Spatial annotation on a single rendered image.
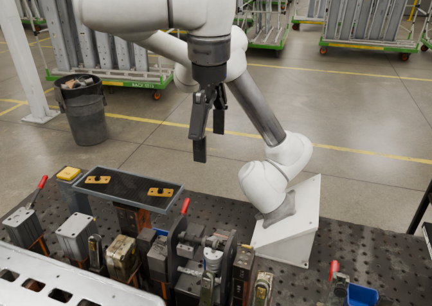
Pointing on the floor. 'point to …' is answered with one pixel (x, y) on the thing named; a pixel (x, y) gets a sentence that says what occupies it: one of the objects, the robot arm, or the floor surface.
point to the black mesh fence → (421, 210)
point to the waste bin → (83, 107)
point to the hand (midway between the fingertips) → (209, 142)
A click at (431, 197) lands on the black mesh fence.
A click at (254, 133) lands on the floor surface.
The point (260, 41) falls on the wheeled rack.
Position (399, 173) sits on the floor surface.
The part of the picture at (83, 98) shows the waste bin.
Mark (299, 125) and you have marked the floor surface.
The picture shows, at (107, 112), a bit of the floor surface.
